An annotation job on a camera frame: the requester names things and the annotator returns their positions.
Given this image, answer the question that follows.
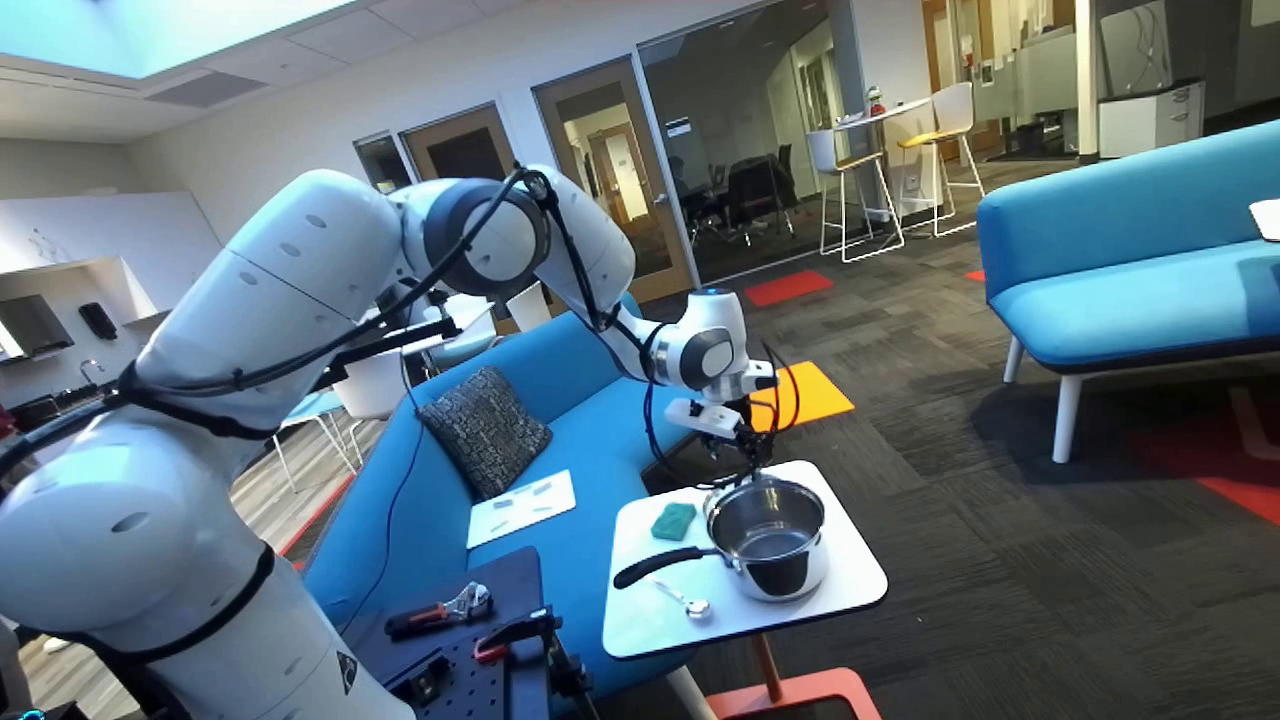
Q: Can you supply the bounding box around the white paper sheet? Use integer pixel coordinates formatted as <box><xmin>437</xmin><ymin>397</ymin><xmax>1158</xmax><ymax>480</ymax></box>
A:
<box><xmin>466</xmin><ymin>470</ymin><xmax>582</xmax><ymax>552</ymax></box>

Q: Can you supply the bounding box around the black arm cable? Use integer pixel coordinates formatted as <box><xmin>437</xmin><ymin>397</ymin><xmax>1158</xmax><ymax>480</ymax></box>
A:
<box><xmin>0</xmin><ymin>162</ymin><xmax>676</xmax><ymax>472</ymax></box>

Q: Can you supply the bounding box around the silver saucepan with black handle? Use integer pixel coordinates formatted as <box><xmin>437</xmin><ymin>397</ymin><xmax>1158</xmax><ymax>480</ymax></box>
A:
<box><xmin>612</xmin><ymin>472</ymin><xmax>832</xmax><ymax>609</ymax></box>

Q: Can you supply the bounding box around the black perforated board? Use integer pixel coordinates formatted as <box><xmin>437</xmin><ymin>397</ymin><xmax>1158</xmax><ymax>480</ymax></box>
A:
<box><xmin>347</xmin><ymin>544</ymin><xmax>594</xmax><ymax>720</ymax></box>

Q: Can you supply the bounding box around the red handled tool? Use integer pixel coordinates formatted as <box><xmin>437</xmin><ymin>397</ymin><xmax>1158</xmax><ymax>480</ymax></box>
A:
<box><xmin>384</xmin><ymin>582</ymin><xmax>500</xmax><ymax>644</ymax></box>

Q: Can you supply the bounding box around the white bar stool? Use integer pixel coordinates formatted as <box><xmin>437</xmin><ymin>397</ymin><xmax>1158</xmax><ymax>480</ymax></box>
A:
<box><xmin>899</xmin><ymin>82</ymin><xmax>994</xmax><ymax>244</ymax></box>
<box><xmin>805</xmin><ymin>123</ymin><xmax>911</xmax><ymax>270</ymax></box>

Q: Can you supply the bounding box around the blue sofa with white legs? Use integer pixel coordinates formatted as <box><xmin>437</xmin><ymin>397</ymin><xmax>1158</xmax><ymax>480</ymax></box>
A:
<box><xmin>974</xmin><ymin>116</ymin><xmax>1280</xmax><ymax>470</ymax></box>

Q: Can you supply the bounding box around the white high table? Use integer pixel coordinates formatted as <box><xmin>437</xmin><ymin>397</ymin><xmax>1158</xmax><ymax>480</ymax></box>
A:
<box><xmin>829</xmin><ymin>92</ymin><xmax>940</xmax><ymax>265</ymax></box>

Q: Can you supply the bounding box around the green sponge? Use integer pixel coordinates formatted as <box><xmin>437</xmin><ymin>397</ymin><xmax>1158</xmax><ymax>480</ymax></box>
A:
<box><xmin>649</xmin><ymin>500</ymin><xmax>701</xmax><ymax>544</ymax></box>

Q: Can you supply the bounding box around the white cabinet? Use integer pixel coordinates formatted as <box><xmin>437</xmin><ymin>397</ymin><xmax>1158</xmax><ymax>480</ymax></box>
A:
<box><xmin>1091</xmin><ymin>77</ymin><xmax>1212</xmax><ymax>166</ymax></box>

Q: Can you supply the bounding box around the wooden door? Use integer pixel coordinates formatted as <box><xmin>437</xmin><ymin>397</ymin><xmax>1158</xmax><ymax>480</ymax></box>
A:
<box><xmin>529</xmin><ymin>53</ymin><xmax>701</xmax><ymax>310</ymax></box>

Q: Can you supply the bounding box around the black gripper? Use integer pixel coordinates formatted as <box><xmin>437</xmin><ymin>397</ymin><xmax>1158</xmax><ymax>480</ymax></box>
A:
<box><xmin>663</xmin><ymin>430</ymin><xmax>778</xmax><ymax>493</ymax></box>

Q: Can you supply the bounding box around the blue sofa with pillow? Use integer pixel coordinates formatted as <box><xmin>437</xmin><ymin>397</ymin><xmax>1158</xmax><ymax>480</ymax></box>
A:
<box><xmin>295</xmin><ymin>312</ymin><xmax>752</xmax><ymax>710</ymax></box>

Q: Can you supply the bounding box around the black red clamp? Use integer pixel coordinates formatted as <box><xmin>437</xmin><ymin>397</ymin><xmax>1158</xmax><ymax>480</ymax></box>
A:
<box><xmin>468</xmin><ymin>609</ymin><xmax>567</xmax><ymax>674</ymax></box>

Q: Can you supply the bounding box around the white chair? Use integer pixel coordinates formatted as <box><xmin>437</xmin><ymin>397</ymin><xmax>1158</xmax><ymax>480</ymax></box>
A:
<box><xmin>270</xmin><ymin>348</ymin><xmax>420</xmax><ymax>490</ymax></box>

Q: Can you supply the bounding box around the white wall shelf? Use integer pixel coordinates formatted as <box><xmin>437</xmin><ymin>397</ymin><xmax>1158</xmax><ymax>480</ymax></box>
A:
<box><xmin>0</xmin><ymin>189</ymin><xmax>227</xmax><ymax>408</ymax></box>

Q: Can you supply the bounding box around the orange table base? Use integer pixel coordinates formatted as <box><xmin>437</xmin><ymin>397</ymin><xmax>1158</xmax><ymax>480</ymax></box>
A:
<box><xmin>704</xmin><ymin>635</ymin><xmax>888</xmax><ymax>720</ymax></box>

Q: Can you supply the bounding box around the grey patterned pillow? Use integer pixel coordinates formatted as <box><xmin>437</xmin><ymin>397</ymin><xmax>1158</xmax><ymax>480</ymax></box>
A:
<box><xmin>417</xmin><ymin>365</ymin><xmax>555</xmax><ymax>506</ymax></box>

